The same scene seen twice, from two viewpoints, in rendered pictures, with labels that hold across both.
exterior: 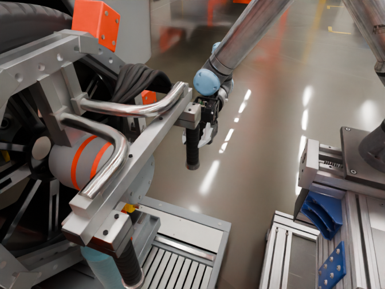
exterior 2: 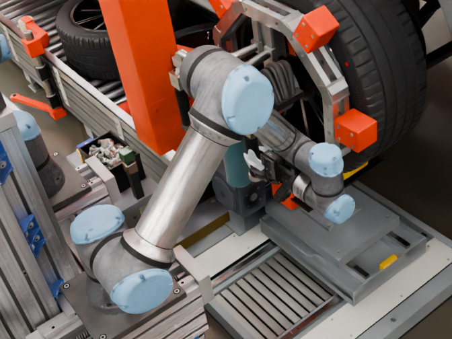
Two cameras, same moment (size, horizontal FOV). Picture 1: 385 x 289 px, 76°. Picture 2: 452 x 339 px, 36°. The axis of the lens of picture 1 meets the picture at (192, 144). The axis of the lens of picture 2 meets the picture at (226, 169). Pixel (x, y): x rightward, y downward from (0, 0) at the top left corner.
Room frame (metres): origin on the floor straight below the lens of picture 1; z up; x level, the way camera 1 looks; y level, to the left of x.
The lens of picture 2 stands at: (1.39, -1.17, 2.01)
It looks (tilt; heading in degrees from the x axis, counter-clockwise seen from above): 40 degrees down; 130
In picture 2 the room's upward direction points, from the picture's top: 11 degrees counter-clockwise
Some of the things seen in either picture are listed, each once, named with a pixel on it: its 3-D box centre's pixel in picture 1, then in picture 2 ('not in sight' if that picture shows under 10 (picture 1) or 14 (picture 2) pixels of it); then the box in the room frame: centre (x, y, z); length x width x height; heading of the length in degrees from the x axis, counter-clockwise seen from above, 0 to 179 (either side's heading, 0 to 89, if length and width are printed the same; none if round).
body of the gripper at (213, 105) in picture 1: (207, 109); (286, 169); (0.64, -0.05, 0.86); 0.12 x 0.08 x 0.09; 160
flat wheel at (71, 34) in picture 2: not in sight; (124, 25); (-0.97, 1.07, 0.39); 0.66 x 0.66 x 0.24
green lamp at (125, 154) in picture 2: not in sight; (126, 155); (-0.02, 0.02, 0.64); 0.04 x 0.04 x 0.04; 70
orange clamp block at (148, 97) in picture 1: (140, 97); (355, 130); (0.73, 0.18, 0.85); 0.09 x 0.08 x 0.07; 160
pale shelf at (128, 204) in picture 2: not in sight; (113, 174); (-0.20, 0.09, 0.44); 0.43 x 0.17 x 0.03; 160
